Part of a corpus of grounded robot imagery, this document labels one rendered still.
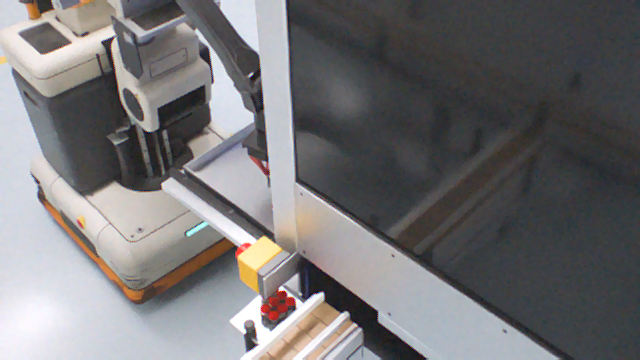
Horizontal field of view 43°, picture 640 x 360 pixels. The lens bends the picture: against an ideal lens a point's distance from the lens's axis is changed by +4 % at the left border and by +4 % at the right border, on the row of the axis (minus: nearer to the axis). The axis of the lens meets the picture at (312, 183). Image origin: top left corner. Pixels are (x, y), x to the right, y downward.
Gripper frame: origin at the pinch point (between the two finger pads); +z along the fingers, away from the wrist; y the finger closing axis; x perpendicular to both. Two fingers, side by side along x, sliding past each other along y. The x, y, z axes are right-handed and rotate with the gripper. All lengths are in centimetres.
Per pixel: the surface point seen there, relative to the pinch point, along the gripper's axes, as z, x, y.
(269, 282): -5.2, -30.1, 18.3
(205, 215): 7.0, -12.5, -9.9
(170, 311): 94, 11, -51
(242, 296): 94, 27, -33
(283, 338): 2.5, -34.9, 23.9
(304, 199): -22.6, -23.1, 22.3
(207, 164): 6.4, 1.1, -18.7
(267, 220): 6.6, -7.6, 3.2
